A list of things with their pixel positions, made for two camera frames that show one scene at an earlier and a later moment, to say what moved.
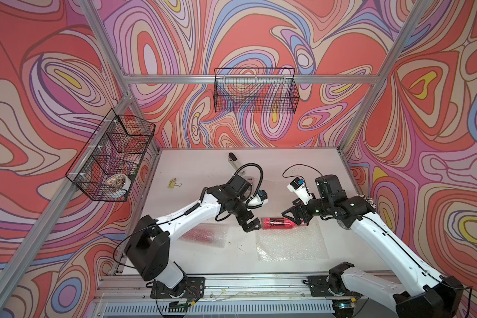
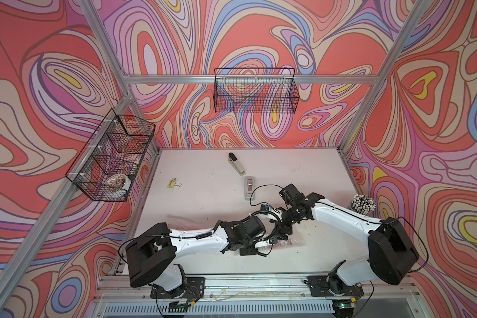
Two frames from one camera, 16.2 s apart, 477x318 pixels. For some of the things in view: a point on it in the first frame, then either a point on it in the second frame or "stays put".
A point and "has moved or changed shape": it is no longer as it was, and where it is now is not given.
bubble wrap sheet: x=301 y=242 has moved or changed shape
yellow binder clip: x=172 y=183 stays put
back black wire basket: x=256 y=90 stays put
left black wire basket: x=105 y=166 stays put
